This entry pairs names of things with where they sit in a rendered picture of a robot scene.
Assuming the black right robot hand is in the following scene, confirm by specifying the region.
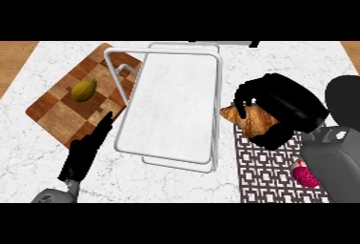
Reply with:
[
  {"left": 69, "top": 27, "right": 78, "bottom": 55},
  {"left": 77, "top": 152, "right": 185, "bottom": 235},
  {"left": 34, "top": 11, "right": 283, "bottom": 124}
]
[{"left": 232, "top": 72, "right": 331, "bottom": 151}]

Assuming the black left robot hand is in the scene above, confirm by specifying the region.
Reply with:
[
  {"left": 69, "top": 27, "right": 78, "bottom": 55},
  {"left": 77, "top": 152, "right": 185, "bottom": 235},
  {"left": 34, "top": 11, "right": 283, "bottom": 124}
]
[{"left": 56, "top": 111, "right": 115, "bottom": 183}]

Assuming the brown croissant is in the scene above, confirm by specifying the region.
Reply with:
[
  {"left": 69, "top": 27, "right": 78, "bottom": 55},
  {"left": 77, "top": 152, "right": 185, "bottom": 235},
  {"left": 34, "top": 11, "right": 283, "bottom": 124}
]
[{"left": 218, "top": 102, "right": 282, "bottom": 139}]

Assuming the brown patterned placemat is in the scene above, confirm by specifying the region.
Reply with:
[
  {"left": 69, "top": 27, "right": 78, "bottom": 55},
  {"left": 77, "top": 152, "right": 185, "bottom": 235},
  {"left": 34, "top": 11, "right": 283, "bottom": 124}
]
[{"left": 232, "top": 121, "right": 332, "bottom": 204}]

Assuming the white tiered shelf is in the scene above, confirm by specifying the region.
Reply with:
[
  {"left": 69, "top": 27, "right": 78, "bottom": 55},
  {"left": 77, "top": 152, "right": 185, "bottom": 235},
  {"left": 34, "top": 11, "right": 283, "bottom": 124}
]
[{"left": 103, "top": 42, "right": 226, "bottom": 174}]

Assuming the checkered wooden cutting board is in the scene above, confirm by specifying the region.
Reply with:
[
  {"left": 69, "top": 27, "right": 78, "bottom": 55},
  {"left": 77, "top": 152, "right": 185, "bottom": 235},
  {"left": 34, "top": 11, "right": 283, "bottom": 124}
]
[{"left": 24, "top": 43, "right": 143, "bottom": 150}]

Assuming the yellow-green pear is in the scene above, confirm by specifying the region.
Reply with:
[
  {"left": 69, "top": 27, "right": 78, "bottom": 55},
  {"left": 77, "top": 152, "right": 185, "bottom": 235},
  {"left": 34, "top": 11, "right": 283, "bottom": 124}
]
[{"left": 71, "top": 77, "right": 99, "bottom": 103}]

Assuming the grey appliance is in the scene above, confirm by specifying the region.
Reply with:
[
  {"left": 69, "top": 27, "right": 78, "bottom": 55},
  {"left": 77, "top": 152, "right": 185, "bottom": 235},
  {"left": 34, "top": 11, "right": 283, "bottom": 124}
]
[{"left": 187, "top": 40, "right": 261, "bottom": 49}]

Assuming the pink cupcake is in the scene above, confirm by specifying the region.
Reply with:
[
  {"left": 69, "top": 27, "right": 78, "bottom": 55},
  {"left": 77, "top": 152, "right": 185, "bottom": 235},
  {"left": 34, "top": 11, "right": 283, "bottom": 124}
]
[{"left": 291, "top": 160, "right": 322, "bottom": 189}]

